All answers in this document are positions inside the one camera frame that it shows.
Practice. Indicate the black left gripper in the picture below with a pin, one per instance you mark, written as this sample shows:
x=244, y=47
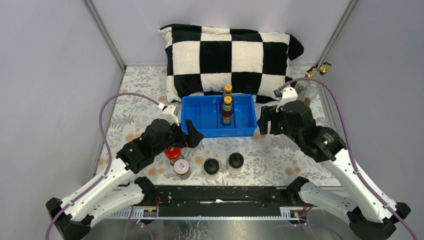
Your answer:
x=191, y=140

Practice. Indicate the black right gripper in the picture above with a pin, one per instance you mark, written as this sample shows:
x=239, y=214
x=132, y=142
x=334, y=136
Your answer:
x=266, y=115

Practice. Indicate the blue plastic divided bin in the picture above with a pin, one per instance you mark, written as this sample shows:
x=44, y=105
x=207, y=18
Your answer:
x=205, y=111

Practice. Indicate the yellow cap sauce bottle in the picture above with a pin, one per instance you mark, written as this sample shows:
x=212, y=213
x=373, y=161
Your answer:
x=227, y=110
x=227, y=91

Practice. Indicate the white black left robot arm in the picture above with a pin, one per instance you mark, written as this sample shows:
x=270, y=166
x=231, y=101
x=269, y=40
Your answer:
x=75, y=215

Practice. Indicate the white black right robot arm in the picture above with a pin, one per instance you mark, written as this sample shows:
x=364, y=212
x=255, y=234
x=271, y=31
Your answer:
x=368, y=211

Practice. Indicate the red lid sauce jar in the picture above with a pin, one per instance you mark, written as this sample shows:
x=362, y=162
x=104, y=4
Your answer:
x=173, y=154

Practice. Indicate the white lid sauce jar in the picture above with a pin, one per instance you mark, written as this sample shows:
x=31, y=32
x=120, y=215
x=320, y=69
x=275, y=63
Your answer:
x=182, y=169

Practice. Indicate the black cap shaker left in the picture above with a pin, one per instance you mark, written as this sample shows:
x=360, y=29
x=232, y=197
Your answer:
x=211, y=169

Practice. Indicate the black cap shaker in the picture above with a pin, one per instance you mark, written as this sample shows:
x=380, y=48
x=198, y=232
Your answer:
x=211, y=169
x=235, y=163

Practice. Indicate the floral pattern table mat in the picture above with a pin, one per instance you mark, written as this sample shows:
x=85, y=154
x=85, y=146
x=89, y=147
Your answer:
x=268, y=160

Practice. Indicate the gold top oil bottle left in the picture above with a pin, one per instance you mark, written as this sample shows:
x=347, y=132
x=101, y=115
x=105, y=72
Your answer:
x=303, y=87

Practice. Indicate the gold oil bottle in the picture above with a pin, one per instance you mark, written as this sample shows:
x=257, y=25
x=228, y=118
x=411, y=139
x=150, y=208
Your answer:
x=303, y=87
x=316, y=72

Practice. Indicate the black cap shaker right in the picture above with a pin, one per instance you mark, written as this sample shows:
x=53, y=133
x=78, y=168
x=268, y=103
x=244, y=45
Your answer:
x=235, y=163

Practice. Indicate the gold top oil bottle right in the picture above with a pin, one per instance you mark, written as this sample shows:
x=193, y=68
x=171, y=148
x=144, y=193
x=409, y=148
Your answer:
x=316, y=72

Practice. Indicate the black white checkered pillow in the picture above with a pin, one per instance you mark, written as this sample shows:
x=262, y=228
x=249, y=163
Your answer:
x=203, y=59

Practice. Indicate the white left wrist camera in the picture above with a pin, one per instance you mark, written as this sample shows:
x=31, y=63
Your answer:
x=170, y=113

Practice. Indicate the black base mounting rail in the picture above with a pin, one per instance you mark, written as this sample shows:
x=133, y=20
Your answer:
x=186, y=201

